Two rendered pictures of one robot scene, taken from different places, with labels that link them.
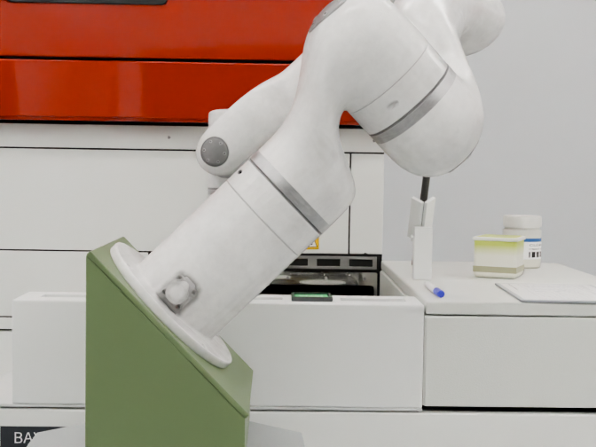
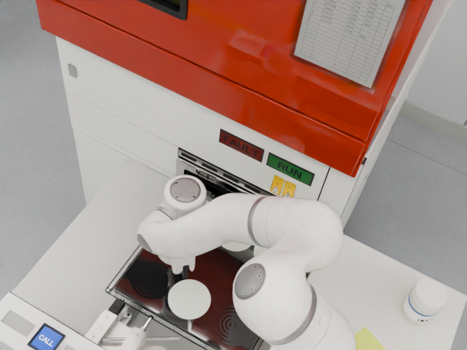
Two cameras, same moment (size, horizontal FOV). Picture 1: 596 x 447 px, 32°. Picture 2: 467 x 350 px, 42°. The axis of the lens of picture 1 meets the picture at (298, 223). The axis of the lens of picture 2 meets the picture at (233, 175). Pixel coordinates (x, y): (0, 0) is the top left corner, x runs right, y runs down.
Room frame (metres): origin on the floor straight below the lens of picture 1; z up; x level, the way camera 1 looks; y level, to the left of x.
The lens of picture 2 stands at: (1.14, -0.23, 2.21)
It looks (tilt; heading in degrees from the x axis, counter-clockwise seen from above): 53 degrees down; 22
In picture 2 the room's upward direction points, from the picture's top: 9 degrees clockwise
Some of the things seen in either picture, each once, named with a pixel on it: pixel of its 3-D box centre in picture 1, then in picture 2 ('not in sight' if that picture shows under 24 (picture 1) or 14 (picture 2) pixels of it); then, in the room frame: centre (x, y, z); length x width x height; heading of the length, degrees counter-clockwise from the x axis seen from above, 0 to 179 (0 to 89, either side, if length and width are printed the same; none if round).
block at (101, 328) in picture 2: not in sight; (101, 328); (1.52, 0.18, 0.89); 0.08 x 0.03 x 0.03; 1
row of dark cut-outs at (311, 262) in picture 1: (263, 261); (252, 188); (2.00, 0.07, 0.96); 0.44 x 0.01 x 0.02; 91
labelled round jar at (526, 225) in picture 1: (521, 241); (423, 301); (1.91, -0.41, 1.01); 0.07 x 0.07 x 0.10
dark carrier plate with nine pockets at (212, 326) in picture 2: not in sight; (214, 267); (1.79, 0.05, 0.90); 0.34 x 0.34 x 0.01; 1
